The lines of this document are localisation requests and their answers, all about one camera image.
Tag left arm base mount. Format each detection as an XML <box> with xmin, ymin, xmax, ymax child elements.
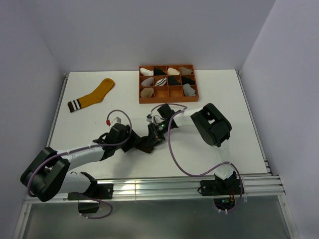
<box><xmin>67</xmin><ymin>183</ymin><xmax>114</xmax><ymax>216</ymax></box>

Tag dark green rolled sock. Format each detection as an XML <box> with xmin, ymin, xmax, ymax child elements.
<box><xmin>168</xmin><ymin>76</ymin><xmax>181</xmax><ymax>86</ymax></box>

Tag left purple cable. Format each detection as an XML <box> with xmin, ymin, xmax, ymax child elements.
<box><xmin>26</xmin><ymin>110</ymin><xmax>133</xmax><ymax>220</ymax></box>

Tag black rolled sock right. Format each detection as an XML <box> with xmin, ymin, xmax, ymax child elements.
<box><xmin>181</xmin><ymin>76</ymin><xmax>196</xmax><ymax>85</ymax></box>

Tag beige rolled sock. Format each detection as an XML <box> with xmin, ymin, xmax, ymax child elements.
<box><xmin>140</xmin><ymin>88</ymin><xmax>154</xmax><ymax>98</ymax></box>

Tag cream rolled sock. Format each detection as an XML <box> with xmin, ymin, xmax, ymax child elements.
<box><xmin>167</xmin><ymin>67</ymin><xmax>180</xmax><ymax>76</ymax></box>

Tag grey sock black stripes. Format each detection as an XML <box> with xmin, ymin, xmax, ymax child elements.
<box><xmin>183</xmin><ymin>84</ymin><xmax>197</xmax><ymax>97</ymax></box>

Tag orange compartment tray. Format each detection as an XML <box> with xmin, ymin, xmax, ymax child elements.
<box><xmin>138</xmin><ymin>64</ymin><xmax>199</xmax><ymax>104</ymax></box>

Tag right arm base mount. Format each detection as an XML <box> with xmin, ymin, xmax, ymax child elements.
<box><xmin>196</xmin><ymin>171</ymin><xmax>246</xmax><ymax>212</ymax></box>

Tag aluminium frame rail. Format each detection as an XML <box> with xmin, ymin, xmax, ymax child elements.
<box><xmin>14</xmin><ymin>175</ymin><xmax>300</xmax><ymax>239</ymax></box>

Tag grey rolled sock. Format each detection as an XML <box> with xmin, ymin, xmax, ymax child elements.
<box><xmin>141</xmin><ymin>77</ymin><xmax>154</xmax><ymax>87</ymax></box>

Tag mustard yellow sock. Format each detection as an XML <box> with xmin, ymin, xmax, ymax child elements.
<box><xmin>67</xmin><ymin>78</ymin><xmax>115</xmax><ymax>113</ymax></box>

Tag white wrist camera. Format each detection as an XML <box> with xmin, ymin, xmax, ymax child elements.
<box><xmin>147</xmin><ymin>112</ymin><xmax>156</xmax><ymax>123</ymax></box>
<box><xmin>106</xmin><ymin>117</ymin><xmax>122</xmax><ymax>127</ymax></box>

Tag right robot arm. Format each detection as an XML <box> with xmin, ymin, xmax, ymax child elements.
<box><xmin>145</xmin><ymin>103</ymin><xmax>237</xmax><ymax>194</ymax></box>

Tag taupe rolled sock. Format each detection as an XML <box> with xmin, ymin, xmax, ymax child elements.
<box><xmin>179</xmin><ymin>66</ymin><xmax>193</xmax><ymax>75</ymax></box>

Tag black rolled sock top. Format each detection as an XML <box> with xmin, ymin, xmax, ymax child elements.
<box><xmin>154</xmin><ymin>67</ymin><xmax>166</xmax><ymax>76</ymax></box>

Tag dark brown sock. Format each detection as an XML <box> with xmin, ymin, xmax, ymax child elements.
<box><xmin>135</xmin><ymin>141</ymin><xmax>154</xmax><ymax>154</ymax></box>

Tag purple cable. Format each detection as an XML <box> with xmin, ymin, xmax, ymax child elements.
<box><xmin>26</xmin><ymin>110</ymin><xmax>133</xmax><ymax>220</ymax></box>
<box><xmin>149</xmin><ymin>103</ymin><xmax>244</xmax><ymax>212</ymax></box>

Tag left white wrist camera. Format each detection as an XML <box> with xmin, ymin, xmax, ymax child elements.
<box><xmin>106</xmin><ymin>117</ymin><xmax>122</xmax><ymax>127</ymax></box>

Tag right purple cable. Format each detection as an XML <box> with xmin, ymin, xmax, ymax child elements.
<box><xmin>149</xmin><ymin>103</ymin><xmax>244</xmax><ymax>212</ymax></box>

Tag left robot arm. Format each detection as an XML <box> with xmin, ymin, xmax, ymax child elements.
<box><xmin>20</xmin><ymin>123</ymin><xmax>143</xmax><ymax>202</ymax></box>

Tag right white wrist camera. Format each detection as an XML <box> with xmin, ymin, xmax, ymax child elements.
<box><xmin>147</xmin><ymin>112</ymin><xmax>156</xmax><ymax>123</ymax></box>

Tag white black striped rolled sock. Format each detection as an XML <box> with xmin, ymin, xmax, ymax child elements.
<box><xmin>155</xmin><ymin>77</ymin><xmax>167</xmax><ymax>87</ymax></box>

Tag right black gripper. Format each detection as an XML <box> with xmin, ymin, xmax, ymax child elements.
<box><xmin>146</xmin><ymin>121</ymin><xmax>171</xmax><ymax>150</ymax></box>

